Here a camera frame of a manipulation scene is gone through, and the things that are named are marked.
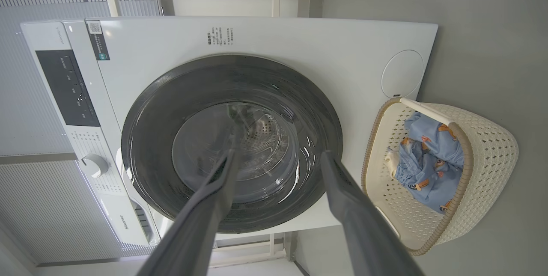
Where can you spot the silver washing machine dial knob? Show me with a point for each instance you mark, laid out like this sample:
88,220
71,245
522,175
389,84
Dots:
96,164

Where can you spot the round white filter cover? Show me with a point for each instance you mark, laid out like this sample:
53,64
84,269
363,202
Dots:
402,75

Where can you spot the white detergent drawer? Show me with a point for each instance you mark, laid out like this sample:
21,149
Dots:
124,220

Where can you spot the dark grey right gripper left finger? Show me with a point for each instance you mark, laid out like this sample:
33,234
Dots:
197,224

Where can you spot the white front-load washing machine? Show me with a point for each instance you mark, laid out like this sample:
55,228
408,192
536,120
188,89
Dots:
299,40

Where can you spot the cream perforated laundry basket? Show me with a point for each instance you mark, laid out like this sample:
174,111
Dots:
488,152

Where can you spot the black washing machine control panel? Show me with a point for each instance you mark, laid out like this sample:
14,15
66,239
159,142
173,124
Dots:
64,87

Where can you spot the black QR label sticker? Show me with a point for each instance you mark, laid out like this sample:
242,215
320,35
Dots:
97,40

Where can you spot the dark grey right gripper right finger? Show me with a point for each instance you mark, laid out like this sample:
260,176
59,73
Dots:
364,233

